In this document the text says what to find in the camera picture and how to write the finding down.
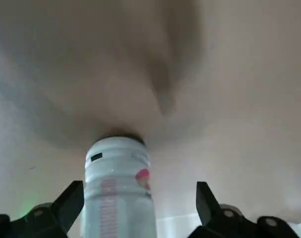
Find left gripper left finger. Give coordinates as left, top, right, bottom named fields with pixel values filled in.
left=0, top=180, right=85, bottom=238

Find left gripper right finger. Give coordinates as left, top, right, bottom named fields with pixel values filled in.
left=187, top=181, right=301, bottom=238

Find white drink bottle red label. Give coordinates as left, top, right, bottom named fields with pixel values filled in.
left=80, top=135, right=157, bottom=238

